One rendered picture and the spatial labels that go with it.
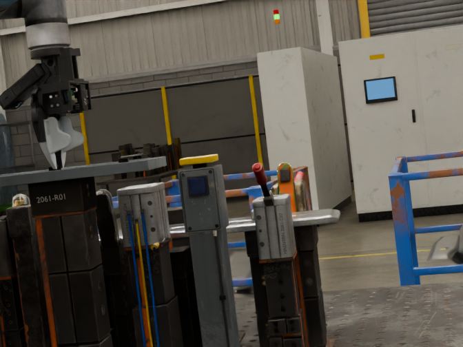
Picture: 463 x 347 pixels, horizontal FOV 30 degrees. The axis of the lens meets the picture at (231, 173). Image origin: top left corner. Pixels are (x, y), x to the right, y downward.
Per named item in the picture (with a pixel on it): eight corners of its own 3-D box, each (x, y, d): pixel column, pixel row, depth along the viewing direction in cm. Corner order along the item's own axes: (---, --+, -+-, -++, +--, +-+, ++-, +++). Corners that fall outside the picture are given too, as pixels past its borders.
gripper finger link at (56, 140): (69, 166, 151) (65, 114, 151) (40, 169, 153) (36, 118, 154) (78, 166, 154) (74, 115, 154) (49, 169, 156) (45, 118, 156)
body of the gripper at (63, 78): (71, 113, 150) (63, 45, 150) (29, 120, 153) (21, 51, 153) (93, 113, 158) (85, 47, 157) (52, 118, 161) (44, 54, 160)
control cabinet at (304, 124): (314, 204, 1204) (294, 29, 1191) (353, 202, 1188) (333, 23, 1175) (273, 230, 974) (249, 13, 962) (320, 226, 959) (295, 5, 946)
